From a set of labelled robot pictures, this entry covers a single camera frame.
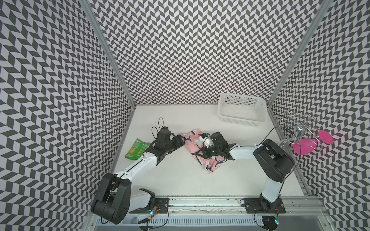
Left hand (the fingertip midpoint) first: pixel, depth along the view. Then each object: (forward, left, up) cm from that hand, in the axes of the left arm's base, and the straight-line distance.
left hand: (182, 141), depth 86 cm
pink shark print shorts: (+5, -5, -5) cm, 9 cm away
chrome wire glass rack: (+10, -74, +4) cm, 75 cm away
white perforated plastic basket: (+33, -51, -8) cm, 61 cm away
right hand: (-5, -9, -8) cm, 14 cm away
